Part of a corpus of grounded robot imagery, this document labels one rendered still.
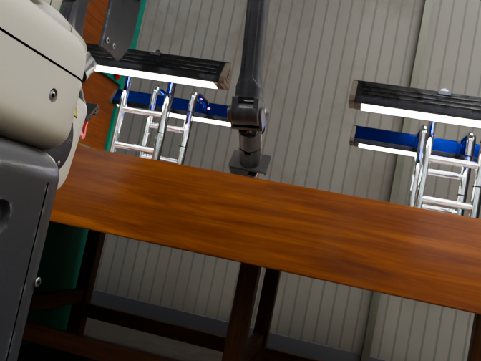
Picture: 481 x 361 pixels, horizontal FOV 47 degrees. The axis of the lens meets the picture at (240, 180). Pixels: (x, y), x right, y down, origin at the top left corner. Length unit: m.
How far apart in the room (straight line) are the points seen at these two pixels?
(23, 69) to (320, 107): 2.83
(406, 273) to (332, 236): 0.16
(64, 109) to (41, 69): 0.06
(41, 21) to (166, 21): 3.12
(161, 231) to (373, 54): 2.32
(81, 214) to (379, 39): 2.41
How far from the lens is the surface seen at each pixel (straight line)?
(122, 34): 0.98
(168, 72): 1.63
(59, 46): 0.55
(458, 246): 1.19
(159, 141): 1.79
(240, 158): 1.42
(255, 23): 1.35
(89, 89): 2.53
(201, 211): 1.22
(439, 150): 2.08
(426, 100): 1.54
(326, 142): 3.22
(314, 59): 3.35
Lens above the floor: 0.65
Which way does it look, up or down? 5 degrees up
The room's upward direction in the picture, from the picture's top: 12 degrees clockwise
